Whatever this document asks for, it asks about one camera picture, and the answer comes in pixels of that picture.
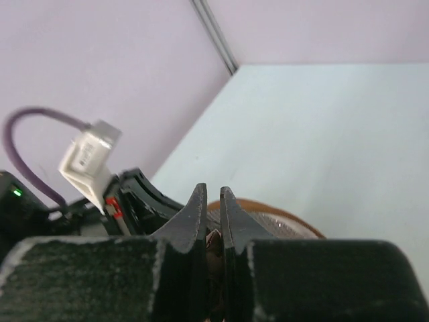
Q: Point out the beige round laundry bag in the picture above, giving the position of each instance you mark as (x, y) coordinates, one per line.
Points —
(268, 221)

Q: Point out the left aluminium frame post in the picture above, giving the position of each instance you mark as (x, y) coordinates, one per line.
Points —
(212, 28)

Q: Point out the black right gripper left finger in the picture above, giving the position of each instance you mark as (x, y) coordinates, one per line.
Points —
(160, 277)

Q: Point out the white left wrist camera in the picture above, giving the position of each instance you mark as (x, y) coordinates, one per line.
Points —
(84, 165)

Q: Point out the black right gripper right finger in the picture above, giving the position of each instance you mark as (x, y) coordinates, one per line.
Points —
(272, 279)

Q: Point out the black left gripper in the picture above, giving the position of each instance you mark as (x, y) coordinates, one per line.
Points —
(130, 194)

